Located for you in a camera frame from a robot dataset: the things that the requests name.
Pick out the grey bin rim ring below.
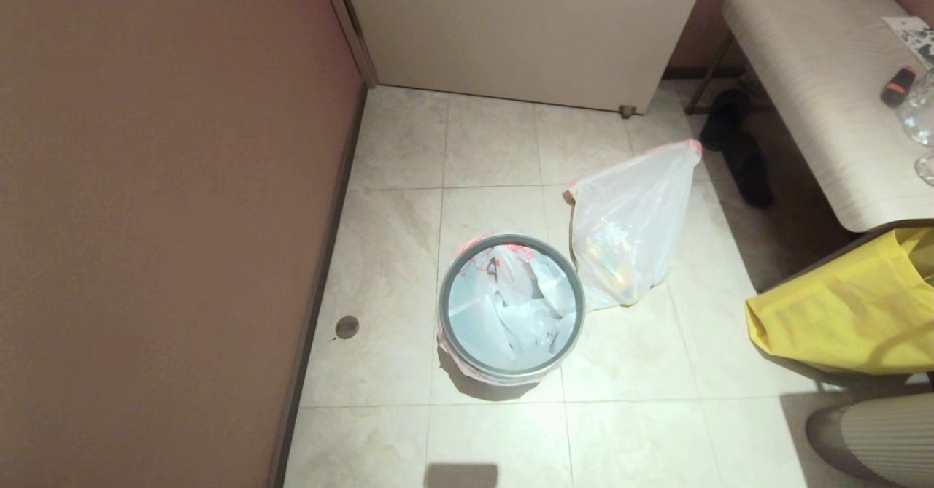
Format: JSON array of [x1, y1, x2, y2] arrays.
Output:
[[438, 234, 586, 382]]

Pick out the white red-printed bag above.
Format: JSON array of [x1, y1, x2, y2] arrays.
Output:
[[436, 231, 587, 387]]

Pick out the white trash bag with rubbish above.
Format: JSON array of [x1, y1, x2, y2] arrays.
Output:
[[566, 139, 703, 311]]

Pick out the yellow fabric bag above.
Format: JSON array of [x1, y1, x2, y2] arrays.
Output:
[[746, 227, 934, 376]]

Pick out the dark baseboard strip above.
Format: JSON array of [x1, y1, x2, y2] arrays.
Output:
[[266, 82, 370, 488]]

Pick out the white door panel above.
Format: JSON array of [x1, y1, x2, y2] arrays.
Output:
[[317, 0, 713, 115]]

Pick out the black slipper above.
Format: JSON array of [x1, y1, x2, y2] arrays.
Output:
[[700, 88, 752, 152], [722, 132, 775, 209]]

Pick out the beige wood-grain bench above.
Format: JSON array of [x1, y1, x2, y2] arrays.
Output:
[[686, 0, 934, 233]]

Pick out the black remote with red button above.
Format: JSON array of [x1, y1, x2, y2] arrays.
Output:
[[880, 66, 919, 109]]

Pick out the printed paper card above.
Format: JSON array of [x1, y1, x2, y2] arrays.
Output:
[[882, 15, 934, 66]]

